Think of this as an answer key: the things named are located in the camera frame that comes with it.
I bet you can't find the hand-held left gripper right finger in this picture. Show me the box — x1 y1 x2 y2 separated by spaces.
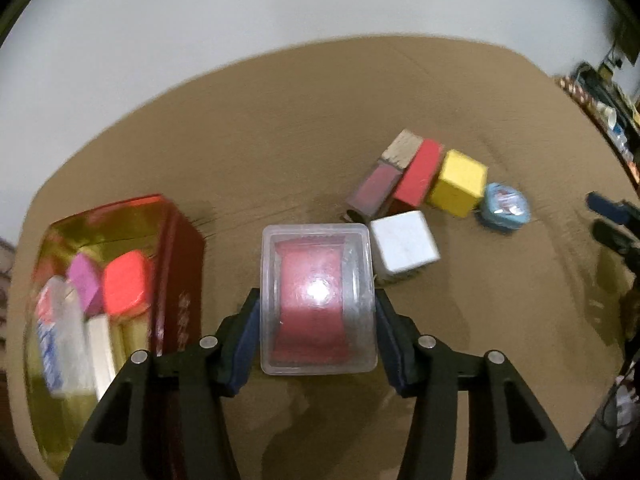
372 290 583 480

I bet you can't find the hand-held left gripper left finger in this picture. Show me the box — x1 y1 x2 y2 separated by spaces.
59 287 263 480

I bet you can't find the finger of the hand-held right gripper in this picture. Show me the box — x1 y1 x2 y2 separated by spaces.
591 220 640 256
586 191 640 227

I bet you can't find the clear plastic box red insert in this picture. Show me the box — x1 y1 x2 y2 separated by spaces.
260 223 378 376

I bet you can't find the small round blue tin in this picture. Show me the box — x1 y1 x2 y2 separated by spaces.
479 182 532 233

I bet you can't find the white wooden block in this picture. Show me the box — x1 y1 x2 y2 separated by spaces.
369 210 442 277

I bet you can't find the red tin box gold interior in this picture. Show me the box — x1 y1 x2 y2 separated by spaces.
22 192 207 480

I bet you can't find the yellow wooden block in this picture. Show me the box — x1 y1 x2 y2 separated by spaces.
426 149 489 219

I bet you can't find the maroon block bare wood end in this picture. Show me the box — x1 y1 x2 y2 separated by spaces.
345 129 422 222

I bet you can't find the red wooden block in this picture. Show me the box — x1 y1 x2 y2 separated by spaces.
391 138 444 209

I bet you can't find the cluttered shelf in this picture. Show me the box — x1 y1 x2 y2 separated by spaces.
554 60 640 186

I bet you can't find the red rounded block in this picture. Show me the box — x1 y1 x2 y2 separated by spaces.
102 251 153 317

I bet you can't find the cream long block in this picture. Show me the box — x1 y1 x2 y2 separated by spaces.
85 312 118 401

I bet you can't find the patterned cloth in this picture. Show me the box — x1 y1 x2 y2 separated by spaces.
607 375 640 448

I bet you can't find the pink wooden block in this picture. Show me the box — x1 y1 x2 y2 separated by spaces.
67 252 106 318

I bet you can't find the clear box blue label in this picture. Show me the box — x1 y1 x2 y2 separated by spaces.
34 275 98 398

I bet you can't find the tan tablecloth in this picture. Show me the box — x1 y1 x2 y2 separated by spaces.
0 35 640 480

